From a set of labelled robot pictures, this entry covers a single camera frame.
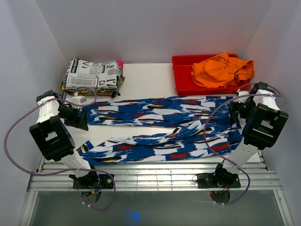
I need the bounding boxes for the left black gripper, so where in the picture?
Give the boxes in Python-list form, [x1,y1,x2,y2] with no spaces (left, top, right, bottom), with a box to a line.
[57,105,88,131]

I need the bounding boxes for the blue white patterned trousers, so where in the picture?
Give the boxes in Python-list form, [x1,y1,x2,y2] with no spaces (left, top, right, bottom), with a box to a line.
[78,96,242,165]

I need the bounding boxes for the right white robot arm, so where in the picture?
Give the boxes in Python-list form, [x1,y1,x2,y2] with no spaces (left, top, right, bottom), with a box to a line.
[212,82,289,187]

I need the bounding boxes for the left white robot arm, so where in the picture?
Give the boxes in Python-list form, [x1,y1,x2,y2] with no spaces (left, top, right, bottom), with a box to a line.
[29,90,100,188]

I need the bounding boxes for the orange trousers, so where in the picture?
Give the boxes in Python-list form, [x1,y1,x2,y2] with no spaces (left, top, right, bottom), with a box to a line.
[191,53,254,88]

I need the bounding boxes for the newspaper print folded trousers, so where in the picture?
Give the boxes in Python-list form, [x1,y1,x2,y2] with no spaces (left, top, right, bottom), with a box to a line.
[62,58,122,90]

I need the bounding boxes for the red plastic tray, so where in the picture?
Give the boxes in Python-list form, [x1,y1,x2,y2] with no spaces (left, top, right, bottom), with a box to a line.
[172,54,250,96]

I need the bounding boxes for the pink folded garment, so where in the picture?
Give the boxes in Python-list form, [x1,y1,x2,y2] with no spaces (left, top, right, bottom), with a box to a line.
[117,60,124,67]

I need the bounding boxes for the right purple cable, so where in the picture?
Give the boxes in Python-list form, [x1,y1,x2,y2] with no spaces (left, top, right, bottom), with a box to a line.
[188,82,282,206]

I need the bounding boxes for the purple cable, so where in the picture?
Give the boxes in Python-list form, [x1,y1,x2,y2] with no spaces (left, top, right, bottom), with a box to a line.
[188,82,282,206]
[3,87,117,211]

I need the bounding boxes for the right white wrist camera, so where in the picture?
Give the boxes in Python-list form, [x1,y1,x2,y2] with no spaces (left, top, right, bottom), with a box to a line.
[234,90,249,103]

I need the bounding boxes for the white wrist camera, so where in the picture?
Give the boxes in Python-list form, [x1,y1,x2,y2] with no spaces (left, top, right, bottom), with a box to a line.
[71,92,87,106]
[234,90,249,103]

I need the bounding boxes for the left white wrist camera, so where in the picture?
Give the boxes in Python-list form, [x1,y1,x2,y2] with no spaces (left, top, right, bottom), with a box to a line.
[71,92,87,106]

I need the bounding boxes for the aluminium frame rail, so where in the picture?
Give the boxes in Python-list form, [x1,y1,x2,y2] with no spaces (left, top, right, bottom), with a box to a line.
[28,161,282,192]

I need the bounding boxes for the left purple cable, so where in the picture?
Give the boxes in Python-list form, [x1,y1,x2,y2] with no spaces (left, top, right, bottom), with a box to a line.
[3,87,117,211]

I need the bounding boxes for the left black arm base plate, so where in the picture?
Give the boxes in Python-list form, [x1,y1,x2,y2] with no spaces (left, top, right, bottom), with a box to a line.
[72,174,114,190]

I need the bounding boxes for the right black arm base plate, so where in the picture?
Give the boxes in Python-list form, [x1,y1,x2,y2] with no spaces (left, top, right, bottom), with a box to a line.
[197,173,241,188]

